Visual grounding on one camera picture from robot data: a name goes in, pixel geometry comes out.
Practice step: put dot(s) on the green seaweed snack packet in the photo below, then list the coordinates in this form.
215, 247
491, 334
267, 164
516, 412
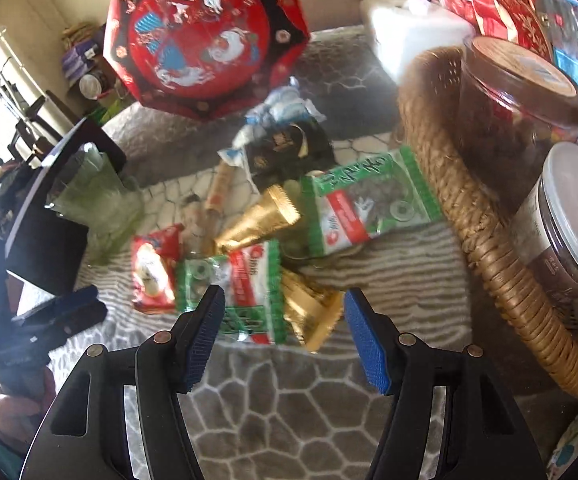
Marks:
249, 280
369, 210

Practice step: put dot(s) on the green glass leaf plate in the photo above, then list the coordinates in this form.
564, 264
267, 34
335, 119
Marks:
104, 250

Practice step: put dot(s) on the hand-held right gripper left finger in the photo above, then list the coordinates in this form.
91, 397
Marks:
204, 340

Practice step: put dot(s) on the black gold snack packet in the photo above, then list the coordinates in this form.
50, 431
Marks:
279, 152

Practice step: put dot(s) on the pile of red bags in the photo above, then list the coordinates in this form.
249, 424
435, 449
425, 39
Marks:
569, 20

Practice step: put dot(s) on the round patterned tin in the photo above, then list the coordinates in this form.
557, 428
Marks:
91, 87

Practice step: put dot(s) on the red octagonal gift box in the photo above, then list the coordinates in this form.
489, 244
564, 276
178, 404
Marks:
194, 45

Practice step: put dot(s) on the white lid clear jar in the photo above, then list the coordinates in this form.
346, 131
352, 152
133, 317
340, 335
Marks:
569, 210

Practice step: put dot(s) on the red snack packet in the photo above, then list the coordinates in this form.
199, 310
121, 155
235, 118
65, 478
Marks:
154, 270

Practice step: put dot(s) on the green glass leaf bowl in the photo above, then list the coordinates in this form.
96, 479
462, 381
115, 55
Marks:
94, 190

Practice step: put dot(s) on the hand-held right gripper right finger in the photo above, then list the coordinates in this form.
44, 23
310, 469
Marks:
369, 345

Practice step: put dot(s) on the person's left hand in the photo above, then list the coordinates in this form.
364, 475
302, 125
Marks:
19, 415

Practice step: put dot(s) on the white blue wrapped candy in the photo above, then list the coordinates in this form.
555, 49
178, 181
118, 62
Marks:
259, 119
306, 110
284, 97

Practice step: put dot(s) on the black box white interior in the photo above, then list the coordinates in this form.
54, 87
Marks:
64, 255

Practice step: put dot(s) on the grey patterned blanket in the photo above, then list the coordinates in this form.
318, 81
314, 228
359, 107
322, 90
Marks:
279, 410

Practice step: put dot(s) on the brown lid clear jar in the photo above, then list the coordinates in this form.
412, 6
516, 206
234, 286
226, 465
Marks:
509, 90

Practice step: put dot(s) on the brown paper tube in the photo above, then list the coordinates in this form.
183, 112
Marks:
219, 190

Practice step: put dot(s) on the gold cone packet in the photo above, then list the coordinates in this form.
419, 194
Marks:
264, 220
314, 315

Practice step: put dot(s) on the small glass bottle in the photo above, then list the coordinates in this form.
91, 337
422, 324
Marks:
194, 220

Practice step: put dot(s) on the white tissue box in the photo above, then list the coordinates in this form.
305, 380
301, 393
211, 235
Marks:
409, 35

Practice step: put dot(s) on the wicker basket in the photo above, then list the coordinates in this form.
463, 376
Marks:
499, 280

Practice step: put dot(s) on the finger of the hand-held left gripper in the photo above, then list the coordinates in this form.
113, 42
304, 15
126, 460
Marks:
74, 302

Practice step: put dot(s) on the stack of purple boxes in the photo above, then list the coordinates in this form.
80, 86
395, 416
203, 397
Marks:
79, 60

